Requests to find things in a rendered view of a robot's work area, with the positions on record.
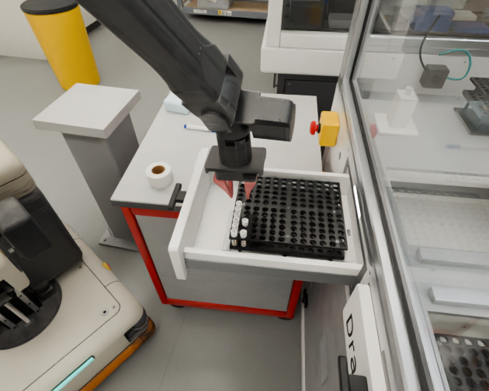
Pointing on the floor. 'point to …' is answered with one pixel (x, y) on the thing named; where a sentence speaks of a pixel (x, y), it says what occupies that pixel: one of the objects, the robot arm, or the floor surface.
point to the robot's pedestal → (98, 145)
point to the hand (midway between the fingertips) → (240, 193)
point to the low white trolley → (242, 291)
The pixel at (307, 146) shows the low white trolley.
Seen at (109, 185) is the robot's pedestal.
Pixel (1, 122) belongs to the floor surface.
